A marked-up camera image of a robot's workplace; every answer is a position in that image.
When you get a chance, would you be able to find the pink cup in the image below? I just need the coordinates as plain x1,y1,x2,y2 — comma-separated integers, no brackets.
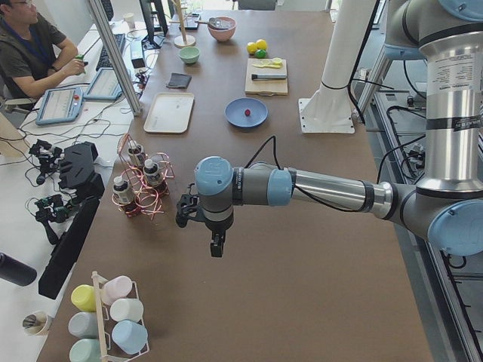
100,275,133,305

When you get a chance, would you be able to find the blue teach pendant far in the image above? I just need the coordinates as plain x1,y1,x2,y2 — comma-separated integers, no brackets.
84,67,122,102

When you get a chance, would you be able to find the seated person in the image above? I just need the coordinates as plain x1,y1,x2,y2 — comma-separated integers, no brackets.
1,1,85,100

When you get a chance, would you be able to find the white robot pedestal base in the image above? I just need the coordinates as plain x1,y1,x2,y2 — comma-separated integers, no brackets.
299,0,379,133

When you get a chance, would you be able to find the pale green cup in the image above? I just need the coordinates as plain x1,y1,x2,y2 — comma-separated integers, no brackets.
69,339,100,362

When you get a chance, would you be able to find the green lime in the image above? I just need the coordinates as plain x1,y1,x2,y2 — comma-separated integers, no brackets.
254,49,266,59

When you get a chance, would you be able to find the whole yellow lemon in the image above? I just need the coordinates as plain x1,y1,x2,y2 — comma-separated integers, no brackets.
255,38,268,51
246,42,258,54

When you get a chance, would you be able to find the paper cup with utensils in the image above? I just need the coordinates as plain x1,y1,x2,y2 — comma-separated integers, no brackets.
22,311,54,336

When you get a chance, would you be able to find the cream rabbit tray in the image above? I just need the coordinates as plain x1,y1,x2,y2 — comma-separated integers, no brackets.
143,92,195,134

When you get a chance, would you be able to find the pink bowl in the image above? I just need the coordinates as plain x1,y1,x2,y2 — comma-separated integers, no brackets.
208,16,236,42

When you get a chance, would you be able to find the green bowl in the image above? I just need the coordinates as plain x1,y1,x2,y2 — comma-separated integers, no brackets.
179,46,200,65

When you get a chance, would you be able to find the white cup rack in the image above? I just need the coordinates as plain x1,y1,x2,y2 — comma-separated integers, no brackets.
91,271,151,362

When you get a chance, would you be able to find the grey cup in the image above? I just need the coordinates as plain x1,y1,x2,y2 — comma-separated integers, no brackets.
68,311,98,339

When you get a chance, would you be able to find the steel muddler black tip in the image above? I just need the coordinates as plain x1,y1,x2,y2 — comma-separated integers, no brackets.
251,73,288,81

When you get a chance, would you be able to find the black keyboard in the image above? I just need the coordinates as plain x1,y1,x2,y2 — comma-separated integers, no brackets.
95,32,127,72

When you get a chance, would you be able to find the blue teach pendant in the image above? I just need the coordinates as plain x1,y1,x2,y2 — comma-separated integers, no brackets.
35,87,84,126
84,67,122,102

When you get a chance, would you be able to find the lower whole yellow lemon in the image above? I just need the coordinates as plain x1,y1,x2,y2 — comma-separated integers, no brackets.
246,42,258,54

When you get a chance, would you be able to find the lower left drink bottle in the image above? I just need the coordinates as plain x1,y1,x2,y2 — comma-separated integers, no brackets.
112,176,138,216

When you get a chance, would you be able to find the bamboo cutting board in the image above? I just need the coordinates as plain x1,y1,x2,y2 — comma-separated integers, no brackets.
245,58,288,96

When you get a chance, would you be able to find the grey folded cloth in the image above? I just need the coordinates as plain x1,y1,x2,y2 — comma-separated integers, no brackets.
166,72,192,89

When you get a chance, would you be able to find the wooden cup stand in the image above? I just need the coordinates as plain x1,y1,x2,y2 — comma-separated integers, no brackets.
171,0,196,49

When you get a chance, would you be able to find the yellow plastic knife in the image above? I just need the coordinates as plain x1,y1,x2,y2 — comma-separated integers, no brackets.
252,62,283,69

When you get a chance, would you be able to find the copper wire bottle rack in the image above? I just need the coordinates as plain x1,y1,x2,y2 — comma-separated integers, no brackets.
112,133,174,219

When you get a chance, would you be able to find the blue teach pendant near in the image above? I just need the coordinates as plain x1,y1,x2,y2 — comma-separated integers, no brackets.
35,87,84,126

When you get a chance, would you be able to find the black thermos bottle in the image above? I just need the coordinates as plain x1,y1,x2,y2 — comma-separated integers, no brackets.
0,253,37,287

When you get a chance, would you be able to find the blue plate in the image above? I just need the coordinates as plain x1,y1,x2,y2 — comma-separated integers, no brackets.
225,97,269,128

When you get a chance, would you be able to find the yellow cup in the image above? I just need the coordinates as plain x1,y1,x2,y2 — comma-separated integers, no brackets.
71,284,96,312

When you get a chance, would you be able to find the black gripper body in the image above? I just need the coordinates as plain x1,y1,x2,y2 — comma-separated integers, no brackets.
175,183,233,241

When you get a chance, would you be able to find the white cup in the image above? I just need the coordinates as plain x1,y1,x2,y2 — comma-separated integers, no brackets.
110,298,144,323

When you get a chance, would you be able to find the upper whole yellow lemon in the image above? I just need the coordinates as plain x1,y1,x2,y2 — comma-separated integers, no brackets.
255,38,268,51

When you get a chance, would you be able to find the blue cup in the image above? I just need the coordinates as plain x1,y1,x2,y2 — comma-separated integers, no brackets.
112,320,148,354

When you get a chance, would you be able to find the steel ice scoop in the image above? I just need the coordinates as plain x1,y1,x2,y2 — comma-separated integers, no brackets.
196,17,232,30

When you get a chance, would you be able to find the upper lemon half slice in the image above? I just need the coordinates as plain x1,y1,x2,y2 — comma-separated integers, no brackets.
272,57,282,66

